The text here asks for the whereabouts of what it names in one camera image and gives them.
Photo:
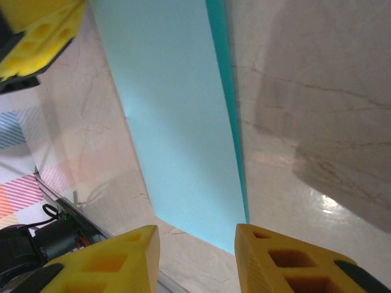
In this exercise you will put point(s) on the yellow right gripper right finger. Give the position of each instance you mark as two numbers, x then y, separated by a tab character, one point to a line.
275	268

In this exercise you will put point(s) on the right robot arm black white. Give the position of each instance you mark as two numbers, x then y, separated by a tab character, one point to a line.
18	244

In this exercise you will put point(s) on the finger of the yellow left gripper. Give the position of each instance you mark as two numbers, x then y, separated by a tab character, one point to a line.
49	33

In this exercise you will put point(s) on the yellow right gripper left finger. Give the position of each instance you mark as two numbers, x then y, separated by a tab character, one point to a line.
122	262

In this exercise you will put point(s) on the light blue paper sheet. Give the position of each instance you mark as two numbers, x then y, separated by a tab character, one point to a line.
183	122

